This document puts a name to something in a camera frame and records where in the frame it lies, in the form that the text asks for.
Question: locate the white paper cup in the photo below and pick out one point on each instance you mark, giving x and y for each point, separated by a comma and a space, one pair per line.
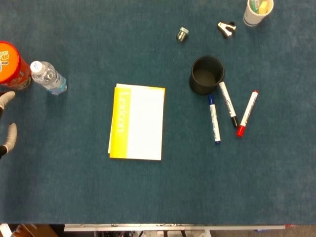
251, 17

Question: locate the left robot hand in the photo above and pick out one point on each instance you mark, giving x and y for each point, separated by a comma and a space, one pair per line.
10, 135

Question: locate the metal table frame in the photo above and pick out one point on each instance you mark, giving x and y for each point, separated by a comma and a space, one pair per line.
172, 227

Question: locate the brown cardboard box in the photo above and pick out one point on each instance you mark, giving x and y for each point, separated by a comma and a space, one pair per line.
34, 230

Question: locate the black whiteboard marker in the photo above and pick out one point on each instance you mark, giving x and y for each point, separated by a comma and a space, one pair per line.
228, 103

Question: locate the red whiteboard marker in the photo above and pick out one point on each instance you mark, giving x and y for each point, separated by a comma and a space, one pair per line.
248, 112

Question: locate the green white glue stick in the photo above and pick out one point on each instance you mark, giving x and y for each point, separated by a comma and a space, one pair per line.
255, 4

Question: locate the yellow and white notebook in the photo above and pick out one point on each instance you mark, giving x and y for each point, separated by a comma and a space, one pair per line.
144, 123

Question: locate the small green pencil sharpener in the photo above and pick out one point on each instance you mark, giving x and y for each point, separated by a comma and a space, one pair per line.
182, 34

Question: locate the clear plastic water bottle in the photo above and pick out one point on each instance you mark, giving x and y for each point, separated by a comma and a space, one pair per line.
49, 79

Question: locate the blue felt table cover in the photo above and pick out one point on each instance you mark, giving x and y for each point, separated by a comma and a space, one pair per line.
158, 192

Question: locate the yellow eraser block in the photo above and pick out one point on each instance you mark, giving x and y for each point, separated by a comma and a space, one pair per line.
263, 7

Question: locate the red orange snack can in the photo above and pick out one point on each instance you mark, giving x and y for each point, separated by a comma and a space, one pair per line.
11, 65

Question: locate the blue whiteboard marker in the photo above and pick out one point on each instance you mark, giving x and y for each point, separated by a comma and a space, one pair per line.
214, 118

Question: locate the black mesh pen holder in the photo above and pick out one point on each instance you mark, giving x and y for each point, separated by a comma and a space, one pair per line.
207, 76

